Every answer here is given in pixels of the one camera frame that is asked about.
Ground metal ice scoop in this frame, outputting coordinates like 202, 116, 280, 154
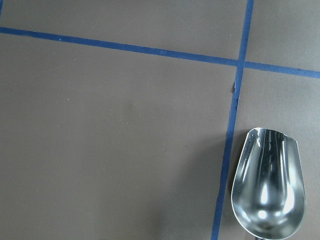
231, 127, 306, 240

